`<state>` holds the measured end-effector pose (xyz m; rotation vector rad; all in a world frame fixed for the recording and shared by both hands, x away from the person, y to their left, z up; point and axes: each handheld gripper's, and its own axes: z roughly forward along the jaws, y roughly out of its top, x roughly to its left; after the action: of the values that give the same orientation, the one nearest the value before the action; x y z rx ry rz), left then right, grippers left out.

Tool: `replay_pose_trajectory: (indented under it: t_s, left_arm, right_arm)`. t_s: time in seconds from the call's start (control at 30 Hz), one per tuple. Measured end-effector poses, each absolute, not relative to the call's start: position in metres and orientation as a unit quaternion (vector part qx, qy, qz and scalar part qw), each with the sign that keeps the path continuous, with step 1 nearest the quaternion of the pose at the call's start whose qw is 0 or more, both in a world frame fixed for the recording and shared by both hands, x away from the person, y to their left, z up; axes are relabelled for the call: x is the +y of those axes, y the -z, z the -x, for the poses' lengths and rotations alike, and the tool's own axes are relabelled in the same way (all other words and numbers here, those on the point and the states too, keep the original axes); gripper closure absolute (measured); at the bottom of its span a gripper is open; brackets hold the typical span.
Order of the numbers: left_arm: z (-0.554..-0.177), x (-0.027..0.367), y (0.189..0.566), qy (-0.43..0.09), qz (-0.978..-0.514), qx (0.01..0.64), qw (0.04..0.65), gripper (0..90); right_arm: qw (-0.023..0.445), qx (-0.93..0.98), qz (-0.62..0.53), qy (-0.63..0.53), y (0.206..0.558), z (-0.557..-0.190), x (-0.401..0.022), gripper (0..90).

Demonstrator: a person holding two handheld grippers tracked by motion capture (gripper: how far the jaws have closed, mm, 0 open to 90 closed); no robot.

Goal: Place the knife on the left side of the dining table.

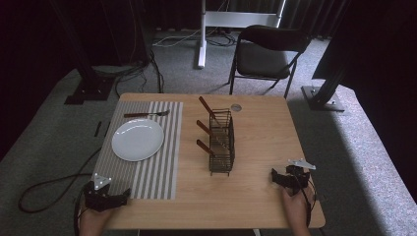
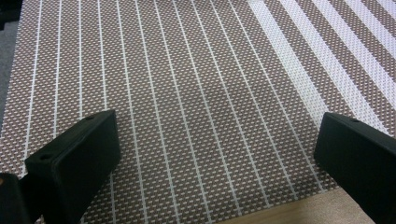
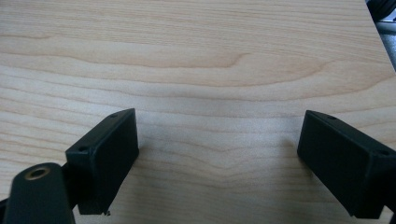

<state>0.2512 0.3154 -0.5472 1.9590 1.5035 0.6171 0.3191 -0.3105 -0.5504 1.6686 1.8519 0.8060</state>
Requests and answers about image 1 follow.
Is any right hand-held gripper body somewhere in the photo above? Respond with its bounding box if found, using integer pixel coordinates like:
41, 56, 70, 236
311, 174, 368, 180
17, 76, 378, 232
284, 158, 318, 196

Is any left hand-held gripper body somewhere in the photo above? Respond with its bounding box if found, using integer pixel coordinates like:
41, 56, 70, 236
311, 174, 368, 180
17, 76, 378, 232
83, 172, 116, 212

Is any person's left hand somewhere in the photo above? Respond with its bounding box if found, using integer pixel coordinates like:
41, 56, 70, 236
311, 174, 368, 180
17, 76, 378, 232
78, 206, 114, 236

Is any person's right hand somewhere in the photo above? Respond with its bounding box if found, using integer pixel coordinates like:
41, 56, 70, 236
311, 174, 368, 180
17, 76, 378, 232
281, 185, 313, 228

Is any grey striped placemat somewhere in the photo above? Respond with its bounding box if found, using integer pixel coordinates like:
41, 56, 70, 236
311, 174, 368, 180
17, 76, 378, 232
92, 100, 184, 201

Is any white round plate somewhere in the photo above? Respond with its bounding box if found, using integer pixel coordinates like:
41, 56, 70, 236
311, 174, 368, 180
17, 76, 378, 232
111, 118, 165, 162

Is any black metal stand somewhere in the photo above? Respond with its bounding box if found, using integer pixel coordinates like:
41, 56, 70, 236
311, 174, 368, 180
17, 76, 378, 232
300, 62, 349, 113
48, 0, 115, 106

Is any black folding chair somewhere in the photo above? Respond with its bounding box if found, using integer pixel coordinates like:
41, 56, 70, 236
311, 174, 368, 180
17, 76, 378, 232
227, 24, 313, 99

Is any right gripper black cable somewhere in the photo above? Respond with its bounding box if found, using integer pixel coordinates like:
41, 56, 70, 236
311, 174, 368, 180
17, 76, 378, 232
293, 172, 319, 228

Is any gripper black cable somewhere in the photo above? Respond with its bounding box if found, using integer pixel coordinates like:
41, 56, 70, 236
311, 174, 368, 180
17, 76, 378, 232
293, 172, 319, 228
73, 189, 87, 236

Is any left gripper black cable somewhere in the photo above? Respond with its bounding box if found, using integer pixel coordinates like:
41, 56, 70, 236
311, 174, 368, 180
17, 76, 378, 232
73, 189, 87, 236

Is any black floor cable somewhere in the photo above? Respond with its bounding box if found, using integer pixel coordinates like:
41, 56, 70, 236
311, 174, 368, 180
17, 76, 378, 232
17, 147, 103, 214

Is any black wire cutlery basket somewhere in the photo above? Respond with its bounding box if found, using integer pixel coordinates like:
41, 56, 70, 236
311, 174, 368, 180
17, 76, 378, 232
208, 107, 236, 177

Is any wooden-handled cutlery piece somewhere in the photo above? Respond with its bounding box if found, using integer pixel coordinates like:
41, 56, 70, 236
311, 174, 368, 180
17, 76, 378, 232
196, 119, 229, 150
196, 139, 217, 157
198, 95, 227, 132

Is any brown handled knife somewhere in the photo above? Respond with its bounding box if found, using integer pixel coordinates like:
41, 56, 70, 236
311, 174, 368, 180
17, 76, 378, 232
123, 109, 171, 119

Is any bundle of black cables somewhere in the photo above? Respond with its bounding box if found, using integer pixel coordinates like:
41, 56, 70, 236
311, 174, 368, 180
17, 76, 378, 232
92, 0, 165, 98

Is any white desk frame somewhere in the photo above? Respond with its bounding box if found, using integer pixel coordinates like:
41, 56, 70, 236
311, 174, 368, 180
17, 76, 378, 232
197, 0, 287, 70

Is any white floor cable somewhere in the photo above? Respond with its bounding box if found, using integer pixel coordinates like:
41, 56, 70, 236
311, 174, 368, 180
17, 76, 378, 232
151, 0, 238, 49

